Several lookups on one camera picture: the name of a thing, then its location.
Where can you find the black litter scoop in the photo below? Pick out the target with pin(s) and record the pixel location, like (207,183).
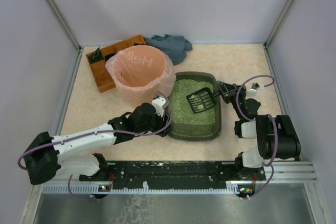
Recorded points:
(202,100)

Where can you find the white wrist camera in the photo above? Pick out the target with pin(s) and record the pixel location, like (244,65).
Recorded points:
(159,103)
(255,87)

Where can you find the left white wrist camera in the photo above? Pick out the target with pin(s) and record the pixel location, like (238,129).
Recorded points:
(159,103)

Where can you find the dark rolled item middle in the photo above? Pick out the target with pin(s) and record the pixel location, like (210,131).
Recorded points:
(107,57)

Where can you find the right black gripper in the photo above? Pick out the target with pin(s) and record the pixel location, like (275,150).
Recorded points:
(224,90)

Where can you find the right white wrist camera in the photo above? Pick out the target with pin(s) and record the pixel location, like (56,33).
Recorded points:
(255,87)

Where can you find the dark litter box tray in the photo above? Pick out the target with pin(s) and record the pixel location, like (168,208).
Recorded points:
(189,126)

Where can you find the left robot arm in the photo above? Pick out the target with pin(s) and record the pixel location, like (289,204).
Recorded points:
(48,156)

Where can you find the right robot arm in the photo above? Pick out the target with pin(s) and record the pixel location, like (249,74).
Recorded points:
(276,136)

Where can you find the blue-grey cloth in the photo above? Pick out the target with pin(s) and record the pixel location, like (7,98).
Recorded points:
(175,47)

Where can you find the pink bag-lined trash bin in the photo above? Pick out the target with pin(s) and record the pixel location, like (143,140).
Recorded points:
(139,71)

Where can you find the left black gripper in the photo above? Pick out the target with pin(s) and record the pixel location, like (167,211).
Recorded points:
(163,124)

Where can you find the dark rolled item far left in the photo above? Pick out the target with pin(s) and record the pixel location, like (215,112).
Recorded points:
(95,56)

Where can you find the orange compartment tray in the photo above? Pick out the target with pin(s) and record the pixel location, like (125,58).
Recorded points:
(103,80)

